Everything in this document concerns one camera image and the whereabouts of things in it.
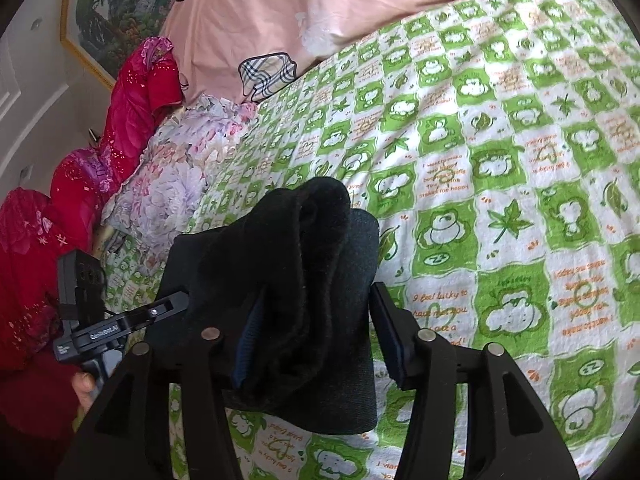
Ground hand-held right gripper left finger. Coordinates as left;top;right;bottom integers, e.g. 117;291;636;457
55;300;267;480

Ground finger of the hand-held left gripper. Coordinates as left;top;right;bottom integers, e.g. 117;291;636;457
149;291;191;327

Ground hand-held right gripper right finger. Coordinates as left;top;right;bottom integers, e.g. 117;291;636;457
370;281;581;480

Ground black pants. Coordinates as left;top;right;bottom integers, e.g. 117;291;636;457
160;177;381;436

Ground person's left forearm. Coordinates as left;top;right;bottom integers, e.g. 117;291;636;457
0;355;88;480

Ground person's left hand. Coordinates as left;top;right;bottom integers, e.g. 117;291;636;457
70;372;103;416

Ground red floral quilt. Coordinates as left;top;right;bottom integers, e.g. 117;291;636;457
0;37;183;376

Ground pale floral pillow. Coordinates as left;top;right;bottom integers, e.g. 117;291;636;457
100;92;261;241

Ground green printed bedsheet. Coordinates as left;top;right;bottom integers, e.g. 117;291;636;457
75;0;640;480

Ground framed landscape painting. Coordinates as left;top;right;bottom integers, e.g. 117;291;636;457
60;0;208;92

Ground pink heart-print pillow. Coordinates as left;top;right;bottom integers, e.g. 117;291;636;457
160;0;591;106

